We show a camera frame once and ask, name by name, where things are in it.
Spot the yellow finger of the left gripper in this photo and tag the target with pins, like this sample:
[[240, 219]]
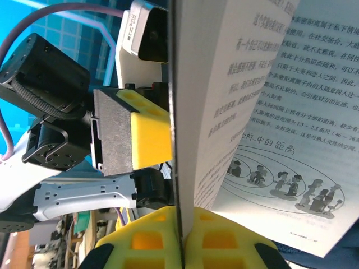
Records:
[[117, 134]]

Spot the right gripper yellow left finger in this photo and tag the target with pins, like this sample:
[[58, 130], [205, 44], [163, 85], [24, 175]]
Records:
[[146, 241]]

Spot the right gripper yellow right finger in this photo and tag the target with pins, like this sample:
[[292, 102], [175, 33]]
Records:
[[218, 241]]

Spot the black cover book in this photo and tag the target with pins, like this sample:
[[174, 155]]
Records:
[[280, 140]]

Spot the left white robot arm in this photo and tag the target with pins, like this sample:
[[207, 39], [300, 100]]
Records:
[[84, 193]]

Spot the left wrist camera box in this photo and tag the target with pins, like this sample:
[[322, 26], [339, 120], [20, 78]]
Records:
[[134, 56]]

